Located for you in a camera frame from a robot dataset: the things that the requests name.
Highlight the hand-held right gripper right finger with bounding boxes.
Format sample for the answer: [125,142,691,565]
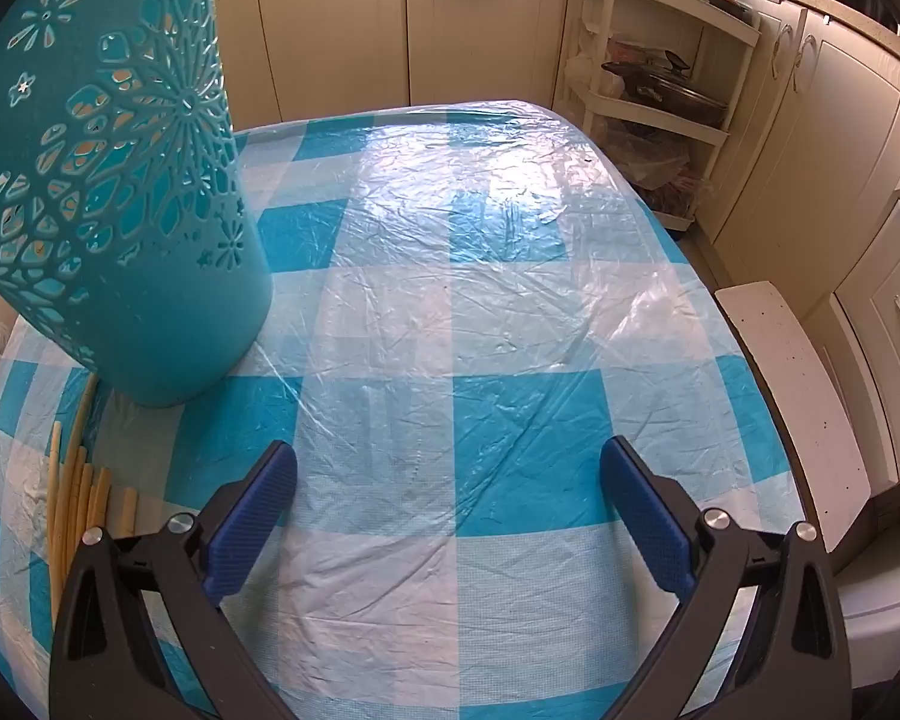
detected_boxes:
[598,435,852,720]

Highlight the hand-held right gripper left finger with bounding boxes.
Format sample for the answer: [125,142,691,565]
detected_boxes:
[49,439,301,720]

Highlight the pile of bamboo chopsticks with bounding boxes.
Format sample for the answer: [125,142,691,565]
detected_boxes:
[45,373,142,616]

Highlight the teal perforated plastic basket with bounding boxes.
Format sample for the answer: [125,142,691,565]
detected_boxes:
[0,0,275,410]

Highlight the white chair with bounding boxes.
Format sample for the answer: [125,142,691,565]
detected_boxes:
[712,281,900,691]

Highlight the blue white checkered tablecloth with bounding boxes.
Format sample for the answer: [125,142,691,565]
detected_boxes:
[0,97,811,720]

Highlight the clear plastic bag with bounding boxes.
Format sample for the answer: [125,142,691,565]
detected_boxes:
[607,124,710,215]

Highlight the dark pan with glass lid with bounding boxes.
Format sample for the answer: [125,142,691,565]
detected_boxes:
[600,51,730,128]

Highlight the white plastic shelf rack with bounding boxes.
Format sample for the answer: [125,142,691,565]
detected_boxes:
[555,0,762,230]

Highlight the beige kitchen countertop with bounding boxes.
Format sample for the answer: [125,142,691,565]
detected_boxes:
[716,0,900,87]

